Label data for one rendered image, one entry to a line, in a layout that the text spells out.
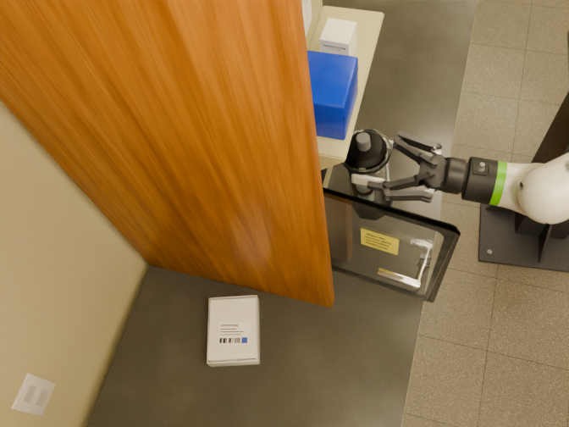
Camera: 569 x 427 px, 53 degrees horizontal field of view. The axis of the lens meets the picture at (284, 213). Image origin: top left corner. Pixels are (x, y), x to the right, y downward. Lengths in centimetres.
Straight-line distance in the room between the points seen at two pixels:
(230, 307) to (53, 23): 86
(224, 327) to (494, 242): 145
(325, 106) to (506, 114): 208
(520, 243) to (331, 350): 136
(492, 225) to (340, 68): 176
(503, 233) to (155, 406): 166
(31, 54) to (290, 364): 89
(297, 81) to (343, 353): 86
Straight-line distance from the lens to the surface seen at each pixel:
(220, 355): 138
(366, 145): 118
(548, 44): 321
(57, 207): 120
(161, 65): 71
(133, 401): 146
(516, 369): 241
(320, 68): 91
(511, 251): 254
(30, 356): 126
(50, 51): 80
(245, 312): 139
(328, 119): 90
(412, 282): 116
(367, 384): 137
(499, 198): 122
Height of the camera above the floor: 229
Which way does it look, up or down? 63 degrees down
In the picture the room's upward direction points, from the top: 15 degrees counter-clockwise
